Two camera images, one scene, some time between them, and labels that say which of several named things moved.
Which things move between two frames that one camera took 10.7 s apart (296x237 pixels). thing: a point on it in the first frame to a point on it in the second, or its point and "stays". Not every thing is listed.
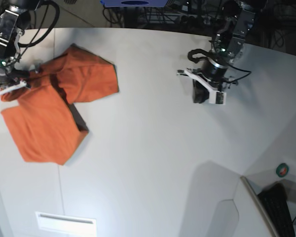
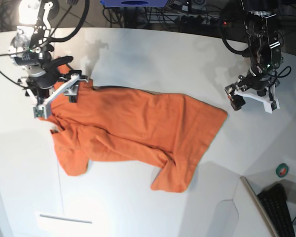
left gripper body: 13,79 to 43,85
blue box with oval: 134,3 stays
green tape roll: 282,170 stays
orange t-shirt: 47,126 to 132,125
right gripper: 212,74 to 263,88
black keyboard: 274,198 stays
